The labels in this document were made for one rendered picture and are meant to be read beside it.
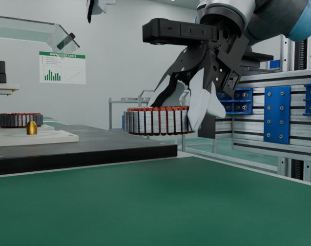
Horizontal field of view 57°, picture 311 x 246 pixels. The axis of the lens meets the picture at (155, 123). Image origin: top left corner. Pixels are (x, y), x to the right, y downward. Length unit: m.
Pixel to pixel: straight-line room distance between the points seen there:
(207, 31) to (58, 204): 0.32
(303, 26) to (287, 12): 0.04
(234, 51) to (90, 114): 5.80
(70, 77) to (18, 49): 1.06
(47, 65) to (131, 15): 2.22
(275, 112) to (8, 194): 0.82
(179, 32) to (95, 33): 6.04
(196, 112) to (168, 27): 0.13
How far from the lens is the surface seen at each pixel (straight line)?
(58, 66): 6.11
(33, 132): 0.62
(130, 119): 0.38
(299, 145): 0.95
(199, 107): 0.37
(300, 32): 0.58
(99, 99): 6.27
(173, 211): 0.25
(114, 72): 6.43
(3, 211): 0.28
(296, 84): 0.95
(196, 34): 0.44
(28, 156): 0.43
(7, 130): 0.79
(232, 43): 0.49
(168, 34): 0.41
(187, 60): 0.44
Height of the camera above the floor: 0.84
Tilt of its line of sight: 3 degrees down
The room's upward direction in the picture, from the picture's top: straight up
